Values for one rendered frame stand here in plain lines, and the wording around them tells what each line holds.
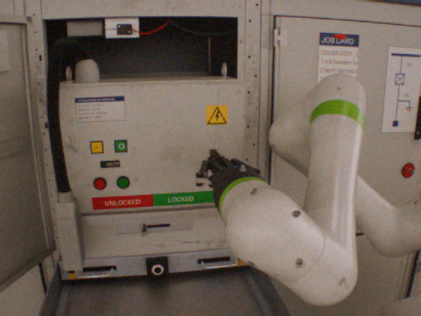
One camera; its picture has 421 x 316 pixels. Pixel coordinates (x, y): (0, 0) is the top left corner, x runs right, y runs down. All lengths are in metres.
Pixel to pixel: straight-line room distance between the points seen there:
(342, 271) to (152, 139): 0.59
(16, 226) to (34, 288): 0.29
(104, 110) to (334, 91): 0.54
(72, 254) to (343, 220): 0.63
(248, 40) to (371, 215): 0.62
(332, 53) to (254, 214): 0.87
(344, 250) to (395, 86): 0.93
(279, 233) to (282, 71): 0.79
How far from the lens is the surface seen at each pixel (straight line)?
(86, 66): 0.97
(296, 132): 0.90
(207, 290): 1.06
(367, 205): 1.02
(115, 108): 0.94
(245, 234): 0.48
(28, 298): 1.45
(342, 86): 0.84
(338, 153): 0.70
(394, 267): 1.71
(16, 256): 1.24
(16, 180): 1.19
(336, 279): 0.56
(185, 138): 0.96
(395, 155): 1.48
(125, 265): 1.08
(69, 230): 0.93
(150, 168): 0.97
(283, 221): 0.48
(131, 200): 1.00
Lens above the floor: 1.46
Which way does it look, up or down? 16 degrees down
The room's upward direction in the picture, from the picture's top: straight up
